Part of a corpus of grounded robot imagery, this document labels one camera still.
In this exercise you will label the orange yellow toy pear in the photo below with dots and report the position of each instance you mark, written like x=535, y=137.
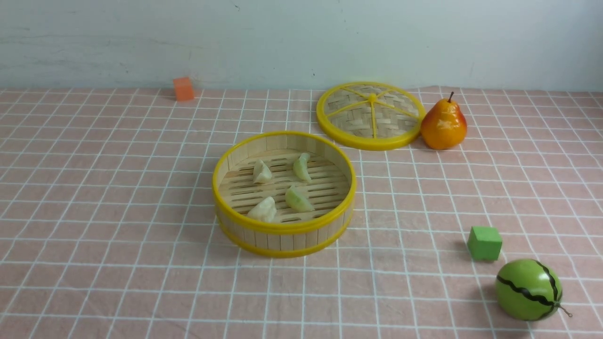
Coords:
x=444, y=126

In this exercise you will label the green foam cube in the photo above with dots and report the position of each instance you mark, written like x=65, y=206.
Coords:
x=485, y=243

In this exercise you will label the woven bamboo steamer lid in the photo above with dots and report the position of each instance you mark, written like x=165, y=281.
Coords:
x=370, y=116

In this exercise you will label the green toy watermelon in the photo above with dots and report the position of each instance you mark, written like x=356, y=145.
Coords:
x=529, y=290

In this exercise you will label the orange foam cube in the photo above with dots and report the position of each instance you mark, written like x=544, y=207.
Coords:
x=183, y=89

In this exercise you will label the green dumpling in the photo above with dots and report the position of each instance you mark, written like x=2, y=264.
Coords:
x=296, y=201
x=300, y=168

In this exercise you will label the bamboo steamer tray yellow rim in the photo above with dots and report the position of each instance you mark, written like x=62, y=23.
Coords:
x=290, y=234

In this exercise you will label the white dumpling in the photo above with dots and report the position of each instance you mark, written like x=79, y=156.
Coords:
x=264, y=211
x=261, y=173

